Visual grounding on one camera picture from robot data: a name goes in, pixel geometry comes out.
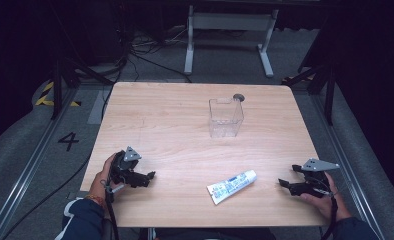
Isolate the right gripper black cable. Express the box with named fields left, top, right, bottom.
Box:
left=319, top=190, right=340, bottom=240

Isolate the white metal table frame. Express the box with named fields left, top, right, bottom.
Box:
left=183, top=4, right=280, bottom=79

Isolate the long black floor cable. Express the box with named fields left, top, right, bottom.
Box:
left=0, top=151, right=93, bottom=240

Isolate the black tripod stand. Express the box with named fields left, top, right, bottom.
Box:
left=281, top=61, right=337, bottom=127
left=48, top=54, right=115, bottom=122

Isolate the person's right hand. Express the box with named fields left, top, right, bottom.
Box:
left=299, top=172, right=353, bottom=222

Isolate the aluminium floor rail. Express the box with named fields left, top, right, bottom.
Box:
left=309, top=93, right=386, bottom=240
left=0, top=87, right=81, bottom=240

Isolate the clear plastic container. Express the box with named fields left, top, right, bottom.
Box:
left=208, top=97, right=246, bottom=139

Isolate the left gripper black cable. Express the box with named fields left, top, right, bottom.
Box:
left=99, top=179, right=126, bottom=240

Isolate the bundle of floor cables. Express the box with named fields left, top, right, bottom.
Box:
left=118, top=23, right=193, bottom=84

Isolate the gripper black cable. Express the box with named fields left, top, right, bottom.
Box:
left=319, top=190, right=340, bottom=240
left=99, top=179, right=126, bottom=240

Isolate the orange bracelet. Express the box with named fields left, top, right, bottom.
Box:
left=84, top=194, right=107, bottom=207

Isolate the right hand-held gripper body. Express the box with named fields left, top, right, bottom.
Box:
left=297, top=157, right=341, bottom=198

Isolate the person's left hand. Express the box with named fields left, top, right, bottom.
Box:
left=88, top=152, right=120, bottom=205

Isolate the grey floor tape patch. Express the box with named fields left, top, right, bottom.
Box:
left=86, top=89, right=113, bottom=126

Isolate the white toothpaste tube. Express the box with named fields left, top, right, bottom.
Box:
left=206, top=169, right=258, bottom=206

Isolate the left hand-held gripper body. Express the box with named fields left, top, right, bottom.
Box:
left=109, top=145, right=143, bottom=188

